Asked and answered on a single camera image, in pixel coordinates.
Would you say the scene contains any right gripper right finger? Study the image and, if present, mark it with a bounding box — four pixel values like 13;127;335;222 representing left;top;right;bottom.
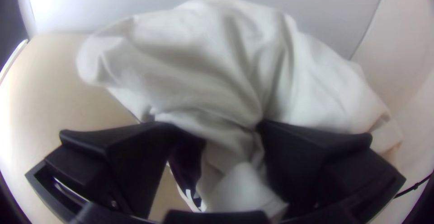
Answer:
255;119;391;215

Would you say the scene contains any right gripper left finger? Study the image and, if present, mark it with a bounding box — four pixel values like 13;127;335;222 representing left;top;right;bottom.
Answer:
44;121;207;219

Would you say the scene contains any white t-shirt with orange print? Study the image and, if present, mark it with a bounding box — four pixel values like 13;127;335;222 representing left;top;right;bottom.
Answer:
76;0;404;223

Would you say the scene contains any black cable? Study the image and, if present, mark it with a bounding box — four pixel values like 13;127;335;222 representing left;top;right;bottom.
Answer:
394;172;434;199

